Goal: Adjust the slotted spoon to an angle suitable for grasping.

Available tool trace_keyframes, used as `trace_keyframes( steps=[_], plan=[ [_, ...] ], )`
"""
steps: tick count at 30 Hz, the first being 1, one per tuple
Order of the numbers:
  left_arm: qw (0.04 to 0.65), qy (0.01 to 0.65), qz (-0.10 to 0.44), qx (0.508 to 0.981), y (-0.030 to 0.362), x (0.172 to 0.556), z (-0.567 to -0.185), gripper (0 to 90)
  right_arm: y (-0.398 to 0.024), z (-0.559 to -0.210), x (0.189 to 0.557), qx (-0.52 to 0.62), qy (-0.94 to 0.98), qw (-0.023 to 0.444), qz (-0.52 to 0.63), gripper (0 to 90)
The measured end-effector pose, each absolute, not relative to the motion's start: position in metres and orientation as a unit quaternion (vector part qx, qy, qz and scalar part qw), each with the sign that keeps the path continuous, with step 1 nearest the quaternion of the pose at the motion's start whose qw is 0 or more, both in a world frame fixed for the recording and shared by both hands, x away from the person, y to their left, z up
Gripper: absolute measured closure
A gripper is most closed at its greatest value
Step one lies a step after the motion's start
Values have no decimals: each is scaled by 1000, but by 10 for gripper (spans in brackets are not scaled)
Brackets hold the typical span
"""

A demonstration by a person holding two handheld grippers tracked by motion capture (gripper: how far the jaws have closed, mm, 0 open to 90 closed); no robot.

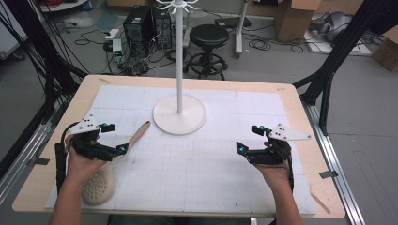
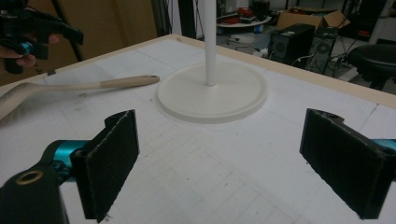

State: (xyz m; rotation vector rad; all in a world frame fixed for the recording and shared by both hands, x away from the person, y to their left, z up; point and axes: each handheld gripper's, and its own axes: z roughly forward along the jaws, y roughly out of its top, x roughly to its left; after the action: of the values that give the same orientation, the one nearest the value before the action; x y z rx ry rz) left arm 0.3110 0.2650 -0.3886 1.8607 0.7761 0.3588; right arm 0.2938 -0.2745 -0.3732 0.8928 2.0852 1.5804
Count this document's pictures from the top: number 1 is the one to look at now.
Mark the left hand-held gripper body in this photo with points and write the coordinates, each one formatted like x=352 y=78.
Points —
x=90 y=148

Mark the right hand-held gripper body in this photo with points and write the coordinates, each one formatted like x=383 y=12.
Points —
x=270 y=156

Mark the beige slotted spoon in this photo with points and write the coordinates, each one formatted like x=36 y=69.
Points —
x=98 y=187

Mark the person's right hand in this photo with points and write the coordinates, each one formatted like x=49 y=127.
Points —
x=277 y=175

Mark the person's left hand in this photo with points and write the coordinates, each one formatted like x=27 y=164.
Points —
x=79 y=168

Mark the white grid mat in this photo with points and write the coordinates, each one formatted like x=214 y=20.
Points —
x=200 y=168

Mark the black tape piece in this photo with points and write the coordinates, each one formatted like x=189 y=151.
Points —
x=328 y=174
x=41 y=161

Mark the white hook stand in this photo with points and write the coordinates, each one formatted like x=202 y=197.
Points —
x=179 y=115

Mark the thin wooden strip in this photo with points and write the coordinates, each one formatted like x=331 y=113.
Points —
x=319 y=202

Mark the small white device box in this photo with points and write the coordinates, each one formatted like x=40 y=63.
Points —
x=117 y=47

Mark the white power strip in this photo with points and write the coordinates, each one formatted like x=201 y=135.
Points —
x=112 y=33

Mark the white pole stand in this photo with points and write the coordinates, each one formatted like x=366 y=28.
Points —
x=240 y=31

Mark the black computer tower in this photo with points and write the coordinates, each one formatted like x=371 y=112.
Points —
x=137 y=28
x=163 y=28

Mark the black round stool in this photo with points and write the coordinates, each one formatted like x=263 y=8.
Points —
x=209 y=36

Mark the flat black device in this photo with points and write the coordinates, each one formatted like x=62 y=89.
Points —
x=233 y=22

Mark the white floor board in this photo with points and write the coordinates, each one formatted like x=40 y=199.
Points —
x=338 y=48

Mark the large cardboard box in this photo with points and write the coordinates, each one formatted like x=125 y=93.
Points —
x=294 y=20

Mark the grey headset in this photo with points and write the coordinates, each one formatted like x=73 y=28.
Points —
x=330 y=26

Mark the round white table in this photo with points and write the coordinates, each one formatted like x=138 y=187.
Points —
x=62 y=4

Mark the small cardboard box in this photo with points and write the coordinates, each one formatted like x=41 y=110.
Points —
x=387 y=51

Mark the aluminium rail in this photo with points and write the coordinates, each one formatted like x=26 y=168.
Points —
x=334 y=162
x=22 y=156

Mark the black metal frame stand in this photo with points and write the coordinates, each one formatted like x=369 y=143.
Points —
x=47 y=56
x=338 y=56

